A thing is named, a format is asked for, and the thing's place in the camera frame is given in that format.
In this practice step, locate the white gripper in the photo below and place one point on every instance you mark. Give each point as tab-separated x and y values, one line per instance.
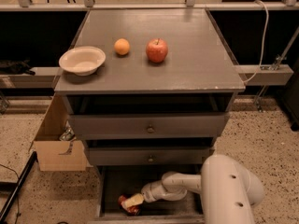
149	193

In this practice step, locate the red coke can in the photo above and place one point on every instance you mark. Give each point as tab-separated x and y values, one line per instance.
122	199

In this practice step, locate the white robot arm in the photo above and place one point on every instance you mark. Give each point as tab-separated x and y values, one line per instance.
228	191

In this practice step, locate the grey open bottom drawer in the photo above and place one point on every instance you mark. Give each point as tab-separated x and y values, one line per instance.
128	180

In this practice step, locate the grey middle drawer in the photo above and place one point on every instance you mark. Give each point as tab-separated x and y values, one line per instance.
108	156

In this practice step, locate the grey wooden drawer cabinet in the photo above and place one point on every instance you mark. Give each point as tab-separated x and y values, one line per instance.
196	77

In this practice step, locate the grey top drawer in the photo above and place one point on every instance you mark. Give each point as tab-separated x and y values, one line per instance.
96	127

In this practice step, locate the cardboard box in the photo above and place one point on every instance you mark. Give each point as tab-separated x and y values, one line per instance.
54	154

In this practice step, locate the black bar on floor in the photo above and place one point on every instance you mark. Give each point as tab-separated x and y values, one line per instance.
12	189

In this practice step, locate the white bowl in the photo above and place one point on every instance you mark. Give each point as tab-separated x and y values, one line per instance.
82	61

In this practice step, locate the red apple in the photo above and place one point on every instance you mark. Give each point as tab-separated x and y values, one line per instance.
156	50

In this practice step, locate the orange fruit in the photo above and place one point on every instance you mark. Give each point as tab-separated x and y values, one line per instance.
122	46

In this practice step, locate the black cloth on shelf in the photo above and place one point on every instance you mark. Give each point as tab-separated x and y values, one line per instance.
16	67

